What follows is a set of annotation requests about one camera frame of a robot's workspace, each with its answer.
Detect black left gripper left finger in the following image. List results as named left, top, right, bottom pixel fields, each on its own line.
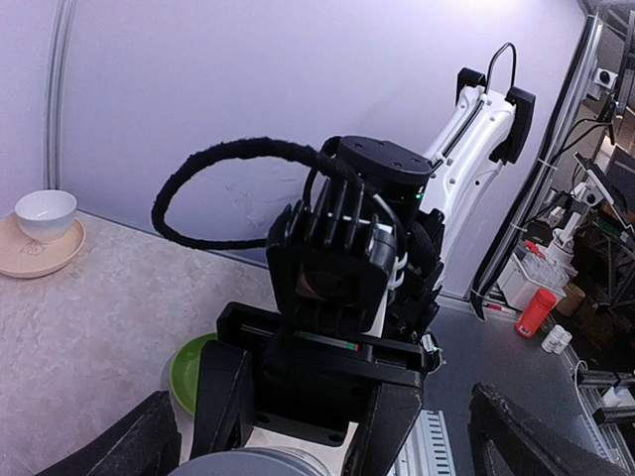
left=41, top=391, right=182, bottom=475

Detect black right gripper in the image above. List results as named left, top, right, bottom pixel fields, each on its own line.
left=190, top=302, right=441, bottom=476

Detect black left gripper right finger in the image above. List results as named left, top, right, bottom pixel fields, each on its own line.
left=468, top=383, right=627, bottom=475

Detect grey-capped orange pill bottle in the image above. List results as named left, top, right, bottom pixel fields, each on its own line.
left=171, top=447, right=330, bottom=476

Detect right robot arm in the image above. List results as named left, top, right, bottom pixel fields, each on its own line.
left=190, top=69, right=535, bottom=475

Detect green plate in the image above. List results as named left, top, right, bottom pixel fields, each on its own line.
left=170, top=332, right=217, bottom=417

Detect small white background bottles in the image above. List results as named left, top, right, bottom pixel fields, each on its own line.
left=541, top=324, right=572, bottom=355

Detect red bottle in background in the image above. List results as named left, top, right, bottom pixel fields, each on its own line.
left=515, top=289, right=558, bottom=339

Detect beige wooden plate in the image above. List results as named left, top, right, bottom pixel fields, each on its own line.
left=1, top=215, right=86, bottom=279

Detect white ceramic bowl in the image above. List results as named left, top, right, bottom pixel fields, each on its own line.
left=14, top=189, right=77, bottom=243

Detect front aluminium rail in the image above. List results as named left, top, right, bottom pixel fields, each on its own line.
left=387, top=410, right=456, bottom=476

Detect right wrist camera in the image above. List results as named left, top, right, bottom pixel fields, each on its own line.
left=266, top=179, right=405, bottom=340

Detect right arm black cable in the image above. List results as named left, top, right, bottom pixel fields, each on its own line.
left=151, top=136, right=363, bottom=250

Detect left aluminium frame post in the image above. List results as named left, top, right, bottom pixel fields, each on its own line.
left=44, top=0, right=76, bottom=189

